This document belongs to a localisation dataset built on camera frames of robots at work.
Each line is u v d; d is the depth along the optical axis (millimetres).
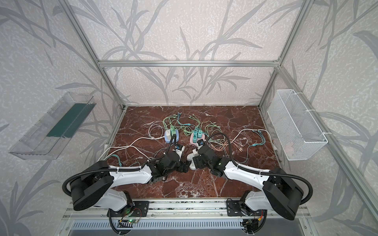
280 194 416
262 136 1019
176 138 994
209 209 752
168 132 937
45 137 640
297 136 622
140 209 731
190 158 892
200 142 752
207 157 634
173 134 955
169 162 661
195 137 935
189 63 959
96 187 428
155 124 1036
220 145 963
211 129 1069
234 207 737
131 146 970
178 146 767
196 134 937
